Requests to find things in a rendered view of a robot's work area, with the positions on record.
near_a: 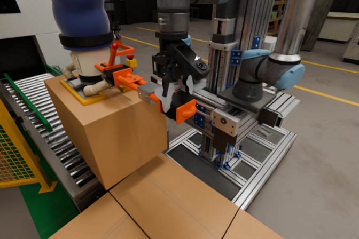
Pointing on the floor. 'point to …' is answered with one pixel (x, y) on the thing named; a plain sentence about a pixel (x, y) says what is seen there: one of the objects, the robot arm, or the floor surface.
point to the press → (321, 8)
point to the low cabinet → (338, 27)
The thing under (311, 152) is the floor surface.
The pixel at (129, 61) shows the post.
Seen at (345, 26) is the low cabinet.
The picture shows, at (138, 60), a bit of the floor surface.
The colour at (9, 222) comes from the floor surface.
